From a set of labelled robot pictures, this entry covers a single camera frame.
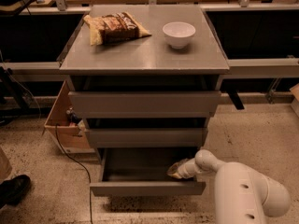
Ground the grey middle drawer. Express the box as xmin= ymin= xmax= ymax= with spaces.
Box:
xmin=85 ymin=128 xmax=207 ymax=148

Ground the grey top drawer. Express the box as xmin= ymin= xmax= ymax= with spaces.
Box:
xmin=68 ymin=91 xmax=221 ymax=119

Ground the open cardboard box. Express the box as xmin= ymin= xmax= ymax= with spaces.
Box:
xmin=44 ymin=81 xmax=93 ymax=153

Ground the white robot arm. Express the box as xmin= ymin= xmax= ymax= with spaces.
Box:
xmin=167 ymin=149 xmax=292 ymax=224

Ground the black floor cable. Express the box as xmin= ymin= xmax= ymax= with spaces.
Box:
xmin=54 ymin=123 xmax=94 ymax=224

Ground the grey drawer cabinet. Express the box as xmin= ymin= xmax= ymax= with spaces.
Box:
xmin=56 ymin=5 xmax=231 ymax=161

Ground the grey drawer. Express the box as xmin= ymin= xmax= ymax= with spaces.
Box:
xmin=85 ymin=128 xmax=207 ymax=148
xmin=68 ymin=91 xmax=221 ymax=119
xmin=90 ymin=147 xmax=206 ymax=196

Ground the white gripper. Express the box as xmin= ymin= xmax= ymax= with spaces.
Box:
xmin=167 ymin=159 xmax=199 ymax=179

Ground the beige trouser leg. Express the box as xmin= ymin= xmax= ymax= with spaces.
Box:
xmin=0 ymin=148 xmax=12 ymax=183

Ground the grey bottom drawer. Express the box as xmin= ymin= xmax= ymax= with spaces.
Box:
xmin=90 ymin=147 xmax=206 ymax=196

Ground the grey metal rail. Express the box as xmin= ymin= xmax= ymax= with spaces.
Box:
xmin=1 ymin=58 xmax=299 ymax=82

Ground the brown chip bag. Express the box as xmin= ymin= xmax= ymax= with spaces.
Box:
xmin=83 ymin=12 xmax=150 ymax=46

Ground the white ceramic bowl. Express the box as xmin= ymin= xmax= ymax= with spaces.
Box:
xmin=163 ymin=21 xmax=196 ymax=49

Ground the black leather shoe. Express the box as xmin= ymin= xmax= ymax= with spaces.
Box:
xmin=0 ymin=175 xmax=31 ymax=208

